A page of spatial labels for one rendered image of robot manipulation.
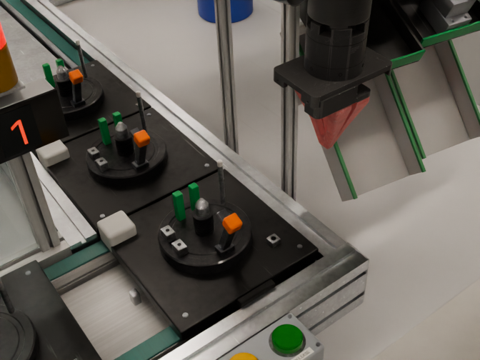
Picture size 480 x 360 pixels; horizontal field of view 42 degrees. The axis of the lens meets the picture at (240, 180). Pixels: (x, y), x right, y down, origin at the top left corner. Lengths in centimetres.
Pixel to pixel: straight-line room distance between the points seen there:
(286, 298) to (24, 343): 35
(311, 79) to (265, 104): 82
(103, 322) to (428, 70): 67
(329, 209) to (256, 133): 27
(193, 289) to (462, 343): 40
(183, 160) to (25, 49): 69
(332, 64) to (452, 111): 56
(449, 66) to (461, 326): 43
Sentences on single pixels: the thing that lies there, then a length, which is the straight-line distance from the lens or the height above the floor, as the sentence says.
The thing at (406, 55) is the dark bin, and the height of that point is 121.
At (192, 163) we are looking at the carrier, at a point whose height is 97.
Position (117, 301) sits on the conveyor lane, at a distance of 95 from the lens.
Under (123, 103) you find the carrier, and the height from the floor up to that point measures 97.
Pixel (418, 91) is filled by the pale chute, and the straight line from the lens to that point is 109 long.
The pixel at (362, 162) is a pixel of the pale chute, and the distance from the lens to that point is 99.
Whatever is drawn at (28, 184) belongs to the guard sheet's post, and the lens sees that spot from 92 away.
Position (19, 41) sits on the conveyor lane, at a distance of 169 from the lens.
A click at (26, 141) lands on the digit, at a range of 82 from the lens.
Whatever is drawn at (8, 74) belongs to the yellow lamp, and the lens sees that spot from 78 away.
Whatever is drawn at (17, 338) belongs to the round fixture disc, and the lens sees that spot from 86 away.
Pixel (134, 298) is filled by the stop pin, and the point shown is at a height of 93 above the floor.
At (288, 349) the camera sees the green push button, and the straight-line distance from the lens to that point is 81.
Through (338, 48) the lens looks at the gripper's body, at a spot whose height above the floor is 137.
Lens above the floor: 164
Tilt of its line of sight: 41 degrees down
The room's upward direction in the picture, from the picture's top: 3 degrees counter-clockwise
